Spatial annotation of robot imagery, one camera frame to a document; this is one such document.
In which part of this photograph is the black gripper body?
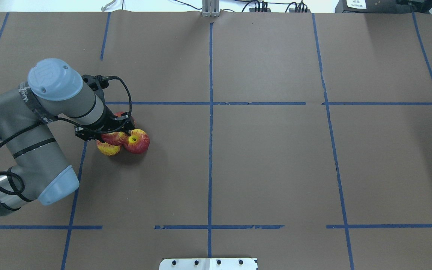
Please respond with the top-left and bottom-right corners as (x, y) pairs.
(95, 106), (118, 133)

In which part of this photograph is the red yellow carried apple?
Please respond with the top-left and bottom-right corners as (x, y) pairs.
(101, 132), (129, 146)

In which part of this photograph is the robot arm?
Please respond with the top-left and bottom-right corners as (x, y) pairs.
(0, 58), (135, 217)

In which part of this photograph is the red yellow apple far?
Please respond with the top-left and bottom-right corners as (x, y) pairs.
(113, 111), (137, 130)

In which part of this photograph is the red yellow apple near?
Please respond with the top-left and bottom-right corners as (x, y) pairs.
(123, 129), (150, 154)

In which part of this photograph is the red yellow apple side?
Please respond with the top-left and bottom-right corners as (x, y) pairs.
(96, 140), (122, 156)

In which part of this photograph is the black mini computer box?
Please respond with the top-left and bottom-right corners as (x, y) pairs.
(334, 0), (412, 14)

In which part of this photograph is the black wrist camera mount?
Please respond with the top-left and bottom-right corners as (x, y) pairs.
(82, 75), (110, 103)

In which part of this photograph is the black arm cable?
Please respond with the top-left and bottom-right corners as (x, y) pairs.
(0, 76), (132, 203)

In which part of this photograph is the aluminium frame post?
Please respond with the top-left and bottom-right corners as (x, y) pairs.
(202, 0), (221, 17)

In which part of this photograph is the white camera pillar with base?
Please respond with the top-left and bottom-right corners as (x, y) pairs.
(159, 258), (258, 270)

